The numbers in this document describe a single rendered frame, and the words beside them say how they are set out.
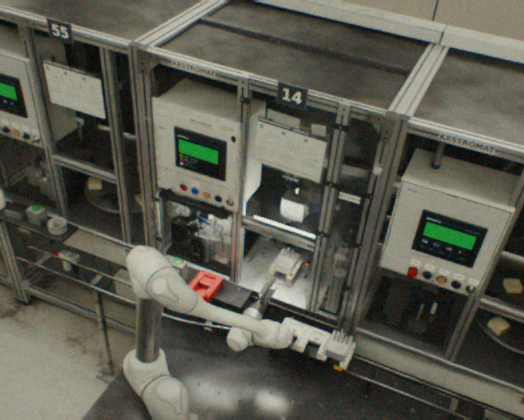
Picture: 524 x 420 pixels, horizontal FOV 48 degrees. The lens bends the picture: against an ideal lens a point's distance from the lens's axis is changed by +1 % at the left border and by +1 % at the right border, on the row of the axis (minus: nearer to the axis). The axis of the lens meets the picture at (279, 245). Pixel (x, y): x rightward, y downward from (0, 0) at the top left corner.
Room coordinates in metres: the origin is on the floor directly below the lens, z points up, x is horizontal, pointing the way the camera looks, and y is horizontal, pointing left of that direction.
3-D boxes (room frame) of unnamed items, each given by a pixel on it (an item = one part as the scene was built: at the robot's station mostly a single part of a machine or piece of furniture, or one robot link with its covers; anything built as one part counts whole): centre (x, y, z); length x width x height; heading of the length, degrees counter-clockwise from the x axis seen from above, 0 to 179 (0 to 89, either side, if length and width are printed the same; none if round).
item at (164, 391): (1.44, 0.40, 0.85); 0.18 x 0.16 x 0.22; 43
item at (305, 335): (1.84, -0.22, 0.84); 0.36 x 0.14 x 0.10; 71
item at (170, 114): (2.30, 0.37, 1.60); 0.42 x 0.29 x 0.46; 71
